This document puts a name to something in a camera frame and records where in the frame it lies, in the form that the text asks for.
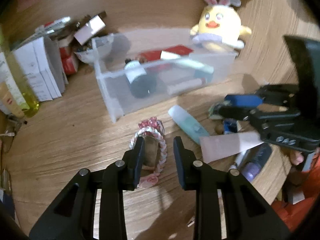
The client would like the yellow liquid spray bottle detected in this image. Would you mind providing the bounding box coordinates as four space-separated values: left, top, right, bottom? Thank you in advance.
1 30 40 118

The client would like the person's hand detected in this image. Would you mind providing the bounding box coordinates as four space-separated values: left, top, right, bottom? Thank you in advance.
290 151 304 166

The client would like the red book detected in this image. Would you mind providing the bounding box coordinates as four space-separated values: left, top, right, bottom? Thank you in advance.
59 47 79 75

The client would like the small white box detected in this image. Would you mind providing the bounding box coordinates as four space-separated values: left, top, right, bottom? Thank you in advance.
74 15 105 45

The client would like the pink cosmetic tube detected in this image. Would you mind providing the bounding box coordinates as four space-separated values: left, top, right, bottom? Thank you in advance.
200 132 263 164

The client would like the red envelope packet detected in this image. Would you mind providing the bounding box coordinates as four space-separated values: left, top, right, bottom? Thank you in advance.
136 45 194 63

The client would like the red white marker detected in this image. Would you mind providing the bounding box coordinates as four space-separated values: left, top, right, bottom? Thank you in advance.
35 16 71 32

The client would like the teal squeeze tube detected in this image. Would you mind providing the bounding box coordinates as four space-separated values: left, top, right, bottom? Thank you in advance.
168 105 209 145

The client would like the clear plastic storage bin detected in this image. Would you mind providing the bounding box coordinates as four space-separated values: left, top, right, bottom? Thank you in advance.
94 28 238 122

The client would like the white booklets stack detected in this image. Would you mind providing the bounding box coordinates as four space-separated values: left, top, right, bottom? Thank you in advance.
14 37 68 102

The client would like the dark green glass bottle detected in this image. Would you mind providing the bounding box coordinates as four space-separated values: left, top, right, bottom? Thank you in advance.
124 59 157 99

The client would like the pink white braided bracelet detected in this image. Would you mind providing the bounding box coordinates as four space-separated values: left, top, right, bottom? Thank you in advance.
129 116 167 188

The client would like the yellow chick bunny plush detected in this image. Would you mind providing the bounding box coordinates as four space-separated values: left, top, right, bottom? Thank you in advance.
190 0 252 51

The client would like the purple cap bottle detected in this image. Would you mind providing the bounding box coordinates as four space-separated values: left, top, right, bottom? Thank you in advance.
241 143 272 183

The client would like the white bowl of trinkets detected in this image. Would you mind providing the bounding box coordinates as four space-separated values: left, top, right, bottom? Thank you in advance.
74 34 114 66

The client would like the beige cream tube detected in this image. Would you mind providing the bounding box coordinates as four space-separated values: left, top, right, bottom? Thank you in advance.
1 81 24 119

